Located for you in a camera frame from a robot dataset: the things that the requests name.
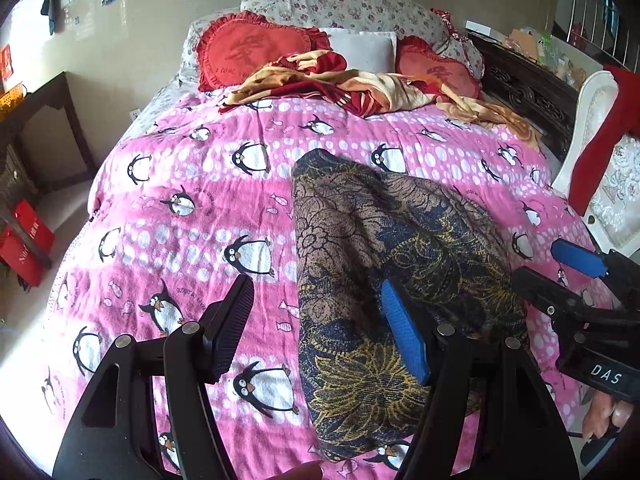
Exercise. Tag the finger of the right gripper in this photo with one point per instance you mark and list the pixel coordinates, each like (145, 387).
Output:
(566, 309)
(585, 261)

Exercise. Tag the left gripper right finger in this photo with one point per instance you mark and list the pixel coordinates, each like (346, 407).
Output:
(487, 414)

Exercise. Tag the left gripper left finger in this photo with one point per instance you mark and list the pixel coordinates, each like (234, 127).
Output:
(146, 414)

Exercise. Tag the dark blue gold patterned garment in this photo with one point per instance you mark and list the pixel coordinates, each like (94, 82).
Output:
(383, 260)

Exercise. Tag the person's right hand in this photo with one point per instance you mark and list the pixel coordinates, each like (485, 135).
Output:
(603, 413)

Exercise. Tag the white ornate chair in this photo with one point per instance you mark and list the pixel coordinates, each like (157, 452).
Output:
(612, 216)

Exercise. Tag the red garment on chair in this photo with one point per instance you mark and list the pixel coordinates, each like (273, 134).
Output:
(622, 119)

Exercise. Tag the dark carved wooden nightstand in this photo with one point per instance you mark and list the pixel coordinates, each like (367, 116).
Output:
(531, 91)

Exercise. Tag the red gift box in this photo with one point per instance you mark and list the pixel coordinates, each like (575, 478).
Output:
(26, 243)

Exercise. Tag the red heart pillow right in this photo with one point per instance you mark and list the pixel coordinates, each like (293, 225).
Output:
(416, 58)

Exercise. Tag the red heart pillow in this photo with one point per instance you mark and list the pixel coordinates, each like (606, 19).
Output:
(235, 45)
(416, 58)

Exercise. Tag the pink penguin blanket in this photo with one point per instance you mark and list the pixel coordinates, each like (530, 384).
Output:
(179, 210)

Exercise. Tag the white small pillow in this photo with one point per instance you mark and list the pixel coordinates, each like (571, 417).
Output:
(373, 52)

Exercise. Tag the gold red satin cloth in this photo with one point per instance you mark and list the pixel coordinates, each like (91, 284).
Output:
(323, 74)

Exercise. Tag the dark wooden side table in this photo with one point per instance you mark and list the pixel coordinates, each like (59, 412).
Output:
(44, 129)

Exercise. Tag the floral pillow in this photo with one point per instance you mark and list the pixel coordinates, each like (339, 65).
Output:
(405, 17)

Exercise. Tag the red heart pillow left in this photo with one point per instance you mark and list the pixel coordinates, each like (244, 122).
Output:
(235, 45)

